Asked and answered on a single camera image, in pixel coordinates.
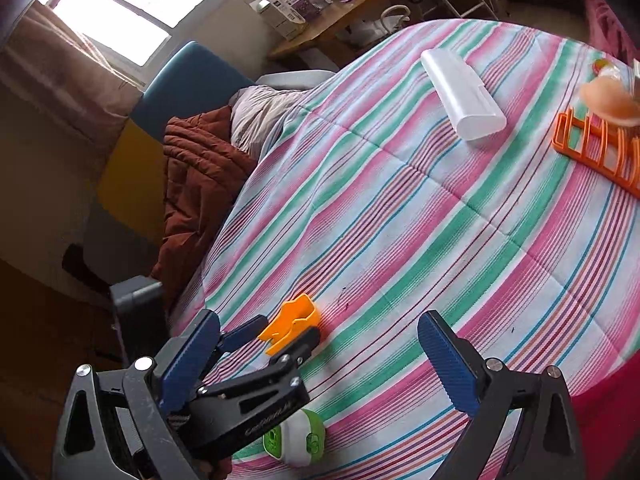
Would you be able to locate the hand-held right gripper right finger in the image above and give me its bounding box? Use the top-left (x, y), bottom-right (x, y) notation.
top-left (417, 310), bottom-right (586, 480)

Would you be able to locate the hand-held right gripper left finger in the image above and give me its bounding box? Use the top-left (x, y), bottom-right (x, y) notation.
top-left (52, 309), bottom-right (221, 480)

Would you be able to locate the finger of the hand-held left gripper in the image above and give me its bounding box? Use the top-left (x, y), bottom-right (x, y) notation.
top-left (267, 327), bottom-right (321, 376)
top-left (215, 315), bottom-right (269, 356)

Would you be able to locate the orange scoop toy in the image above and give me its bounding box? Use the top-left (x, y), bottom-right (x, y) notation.
top-left (257, 294), bottom-right (322, 356)

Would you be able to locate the white green bottle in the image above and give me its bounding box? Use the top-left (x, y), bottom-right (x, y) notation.
top-left (263, 408), bottom-right (327, 466)

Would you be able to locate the rust brown quilt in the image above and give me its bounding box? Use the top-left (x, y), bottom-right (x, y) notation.
top-left (150, 106), bottom-right (258, 311)

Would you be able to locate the pink green striped blanket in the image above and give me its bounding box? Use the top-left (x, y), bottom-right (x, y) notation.
top-left (170, 19), bottom-right (640, 480)

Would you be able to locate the magenta bed sheet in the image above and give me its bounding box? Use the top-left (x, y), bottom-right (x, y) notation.
top-left (570, 355), bottom-right (640, 480)

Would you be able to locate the orange rack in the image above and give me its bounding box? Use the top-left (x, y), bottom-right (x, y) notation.
top-left (552, 110), bottom-right (640, 191)

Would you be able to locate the grey bedding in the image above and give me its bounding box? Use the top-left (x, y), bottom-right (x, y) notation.
top-left (255, 70), bottom-right (336, 92)

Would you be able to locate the grey yellow blue headboard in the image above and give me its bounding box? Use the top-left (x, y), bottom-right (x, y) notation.
top-left (82, 41), bottom-right (256, 281)

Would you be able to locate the white long case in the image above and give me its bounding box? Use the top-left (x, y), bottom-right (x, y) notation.
top-left (420, 49), bottom-right (507, 142)

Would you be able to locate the pink curtain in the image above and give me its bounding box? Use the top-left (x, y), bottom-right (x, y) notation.
top-left (0, 5), bottom-right (151, 151)

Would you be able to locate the peach egg toy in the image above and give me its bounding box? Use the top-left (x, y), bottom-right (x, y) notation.
top-left (580, 76), bottom-right (640, 128)

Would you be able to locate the white box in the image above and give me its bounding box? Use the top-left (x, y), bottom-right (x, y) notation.
top-left (250, 0), bottom-right (306, 41)

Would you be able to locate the white bag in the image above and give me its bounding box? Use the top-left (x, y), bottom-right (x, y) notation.
top-left (350, 5), bottom-right (411, 43)

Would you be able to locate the purple box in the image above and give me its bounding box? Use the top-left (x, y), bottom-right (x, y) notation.
top-left (282, 0), bottom-right (321, 21)

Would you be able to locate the wooden desk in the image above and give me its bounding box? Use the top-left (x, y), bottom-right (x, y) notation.
top-left (267, 0), bottom-right (406, 61)

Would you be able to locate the window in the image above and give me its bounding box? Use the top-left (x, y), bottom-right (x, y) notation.
top-left (37, 0), bottom-right (261, 66)

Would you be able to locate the pink cloth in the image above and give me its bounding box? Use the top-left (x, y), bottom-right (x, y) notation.
top-left (582, 0), bottom-right (640, 66)

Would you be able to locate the grey bed frame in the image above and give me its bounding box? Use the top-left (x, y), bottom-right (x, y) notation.
top-left (110, 276), bottom-right (166, 366)

